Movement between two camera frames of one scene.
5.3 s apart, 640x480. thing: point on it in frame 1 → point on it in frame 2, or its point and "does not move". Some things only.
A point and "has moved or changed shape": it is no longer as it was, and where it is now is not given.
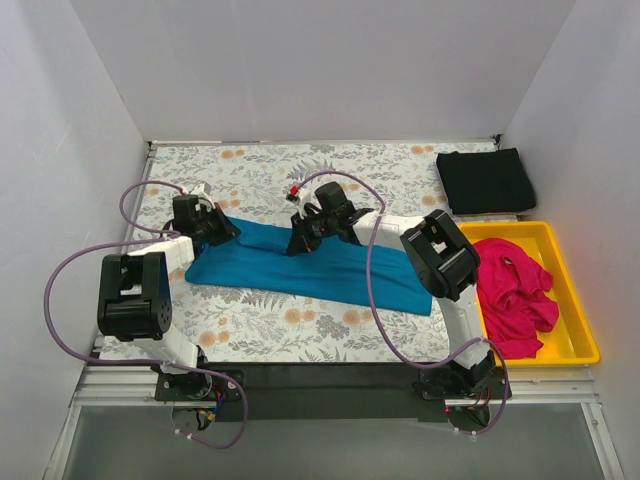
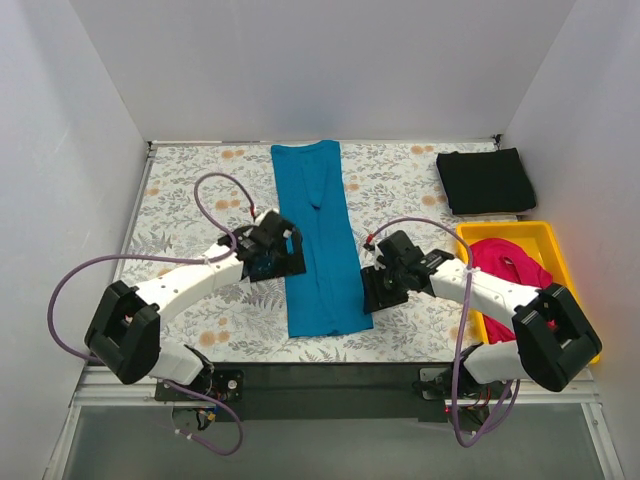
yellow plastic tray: x=573 y=340 does not move
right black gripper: x=305 y=235 → x=379 y=288
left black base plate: x=196 y=387 does not move
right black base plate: x=455 y=383 does not move
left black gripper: x=220 y=228 → x=279 y=261
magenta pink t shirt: x=514 y=299 does not move
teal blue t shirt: x=258 y=257 has moved or changed shape
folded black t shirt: x=485 y=182 does not move
